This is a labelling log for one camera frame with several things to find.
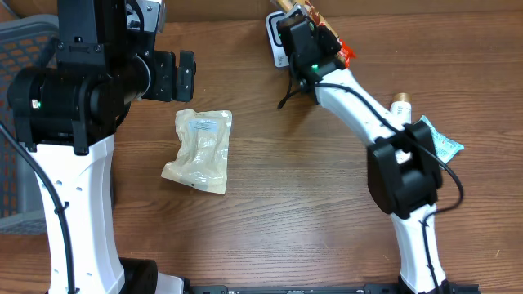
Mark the orange noodle packet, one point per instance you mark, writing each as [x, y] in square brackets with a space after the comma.
[345, 54]

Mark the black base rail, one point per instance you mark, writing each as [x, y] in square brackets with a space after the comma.
[366, 289]

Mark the beige clear pouch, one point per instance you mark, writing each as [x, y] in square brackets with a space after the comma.
[202, 159]

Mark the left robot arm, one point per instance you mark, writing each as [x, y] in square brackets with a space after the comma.
[65, 120]

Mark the white barcode scanner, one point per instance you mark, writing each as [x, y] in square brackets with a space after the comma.
[279, 55]

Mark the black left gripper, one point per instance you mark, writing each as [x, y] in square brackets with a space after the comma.
[185, 76]

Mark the white cream tube gold cap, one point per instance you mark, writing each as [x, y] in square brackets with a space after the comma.
[401, 107]

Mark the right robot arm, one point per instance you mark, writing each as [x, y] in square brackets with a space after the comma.
[403, 173]

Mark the teal tissue packet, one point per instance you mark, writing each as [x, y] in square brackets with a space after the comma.
[445, 148]

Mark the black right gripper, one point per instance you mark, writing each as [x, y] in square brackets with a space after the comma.
[301, 31]

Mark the grey plastic shopping basket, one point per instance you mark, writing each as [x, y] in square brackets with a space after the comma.
[28, 42]

